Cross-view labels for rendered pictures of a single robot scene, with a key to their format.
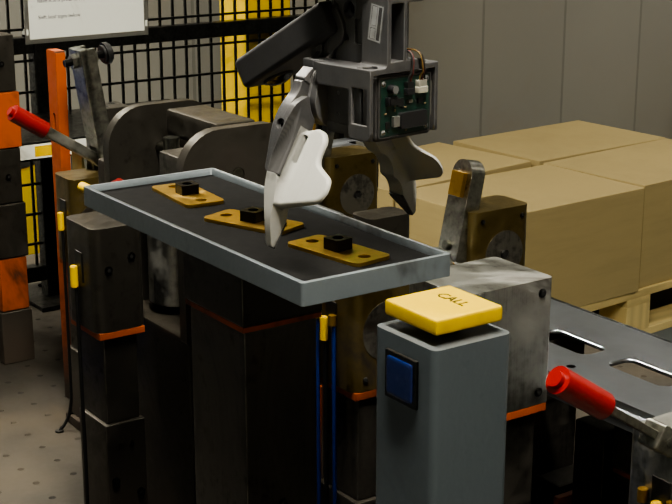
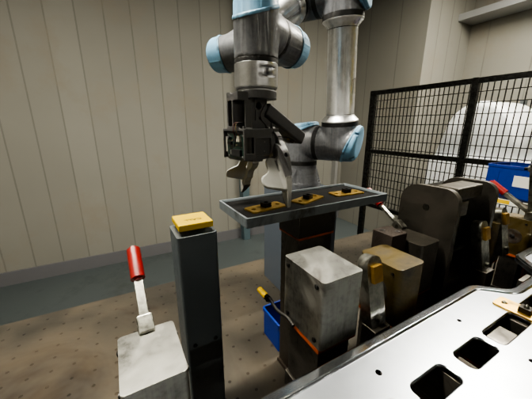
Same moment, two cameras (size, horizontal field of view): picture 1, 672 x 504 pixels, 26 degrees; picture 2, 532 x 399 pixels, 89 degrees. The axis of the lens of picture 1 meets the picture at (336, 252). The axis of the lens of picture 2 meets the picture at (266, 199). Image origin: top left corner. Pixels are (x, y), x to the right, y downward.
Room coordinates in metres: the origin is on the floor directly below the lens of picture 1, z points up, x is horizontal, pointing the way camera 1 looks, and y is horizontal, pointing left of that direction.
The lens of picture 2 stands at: (1.15, -0.52, 1.32)
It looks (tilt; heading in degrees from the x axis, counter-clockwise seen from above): 15 degrees down; 95
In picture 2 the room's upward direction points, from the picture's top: straight up
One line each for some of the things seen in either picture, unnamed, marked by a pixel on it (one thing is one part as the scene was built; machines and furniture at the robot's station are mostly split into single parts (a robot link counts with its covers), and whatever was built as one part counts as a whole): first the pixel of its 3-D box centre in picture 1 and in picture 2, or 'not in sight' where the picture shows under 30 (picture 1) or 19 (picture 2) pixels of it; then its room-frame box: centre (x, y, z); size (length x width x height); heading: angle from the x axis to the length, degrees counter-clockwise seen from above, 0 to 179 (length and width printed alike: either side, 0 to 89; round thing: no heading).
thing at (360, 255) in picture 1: (337, 244); (265, 204); (1.10, 0.00, 1.17); 0.08 x 0.04 x 0.01; 43
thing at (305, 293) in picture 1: (251, 227); (307, 200); (1.19, 0.07, 1.16); 0.37 x 0.14 x 0.02; 35
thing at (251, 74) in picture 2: not in sight; (256, 79); (1.09, -0.02, 1.40); 0.08 x 0.08 x 0.05
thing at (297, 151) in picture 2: not in sight; (303, 141); (1.19, 0.47, 1.27); 0.13 x 0.12 x 0.14; 153
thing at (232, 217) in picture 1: (253, 216); (307, 196); (1.19, 0.07, 1.17); 0.08 x 0.04 x 0.01; 54
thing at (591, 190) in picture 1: (535, 234); not in sight; (4.53, -0.64, 0.24); 1.41 x 0.99 x 0.48; 124
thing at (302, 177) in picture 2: not in sight; (300, 172); (1.19, 0.48, 1.15); 0.15 x 0.15 x 0.10
